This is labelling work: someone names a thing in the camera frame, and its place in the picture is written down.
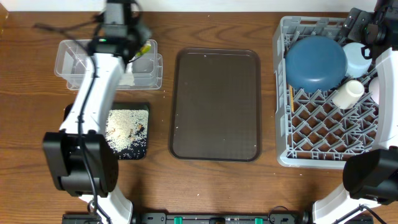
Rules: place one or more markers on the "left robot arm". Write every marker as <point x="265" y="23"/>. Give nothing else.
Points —
<point x="79" y="158"/>

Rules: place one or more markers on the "wooden chopstick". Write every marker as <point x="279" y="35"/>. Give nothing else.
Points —
<point x="290" y="98"/>

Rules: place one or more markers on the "grey dishwasher rack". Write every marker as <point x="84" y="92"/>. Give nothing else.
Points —
<point x="310" y="131"/>

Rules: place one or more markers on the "cream plastic cup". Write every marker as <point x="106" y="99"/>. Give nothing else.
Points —
<point x="348" y="94"/>

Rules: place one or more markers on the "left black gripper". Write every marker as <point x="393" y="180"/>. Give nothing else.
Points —
<point x="144" y="35"/>

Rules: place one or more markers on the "clear plastic bin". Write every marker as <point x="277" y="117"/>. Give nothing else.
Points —
<point x="72" y="63"/>

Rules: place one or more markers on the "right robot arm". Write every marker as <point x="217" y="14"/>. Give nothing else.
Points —
<point x="370" y="178"/>

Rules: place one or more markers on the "pink bowl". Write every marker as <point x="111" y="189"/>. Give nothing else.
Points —
<point x="374" y="89"/>

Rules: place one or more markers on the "brown serving tray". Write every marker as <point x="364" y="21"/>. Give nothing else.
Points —
<point x="216" y="105"/>

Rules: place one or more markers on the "rice food waste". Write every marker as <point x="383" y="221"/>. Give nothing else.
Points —
<point x="126" y="133"/>

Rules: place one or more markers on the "white napkin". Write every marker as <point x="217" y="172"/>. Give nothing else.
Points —
<point x="128" y="78"/>

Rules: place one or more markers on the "dark blue plate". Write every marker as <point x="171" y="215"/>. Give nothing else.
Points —
<point x="315" y="63"/>

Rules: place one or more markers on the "black tray bin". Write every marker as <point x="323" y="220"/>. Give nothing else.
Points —
<point x="90" y="126"/>

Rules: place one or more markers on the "light blue bowl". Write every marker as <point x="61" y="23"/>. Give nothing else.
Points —
<point x="357" y="65"/>

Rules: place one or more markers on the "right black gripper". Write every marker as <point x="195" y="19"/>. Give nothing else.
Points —
<point x="352" y="23"/>

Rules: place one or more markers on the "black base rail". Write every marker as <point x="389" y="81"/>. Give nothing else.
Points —
<point x="161" y="218"/>

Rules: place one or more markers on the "yellow green snack wrapper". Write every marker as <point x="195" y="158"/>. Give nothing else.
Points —
<point x="144" y="49"/>

